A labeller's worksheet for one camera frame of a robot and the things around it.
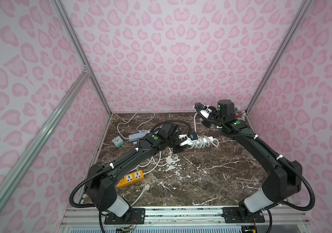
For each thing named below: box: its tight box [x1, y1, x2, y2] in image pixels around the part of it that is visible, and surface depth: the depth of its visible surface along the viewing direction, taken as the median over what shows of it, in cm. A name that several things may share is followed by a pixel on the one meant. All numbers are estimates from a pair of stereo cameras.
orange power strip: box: [116, 169, 145, 189], surface depth 85 cm
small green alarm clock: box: [111, 135, 125, 148], surface depth 102 cm
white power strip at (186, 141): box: [178, 133, 214, 148], surface depth 74 cm
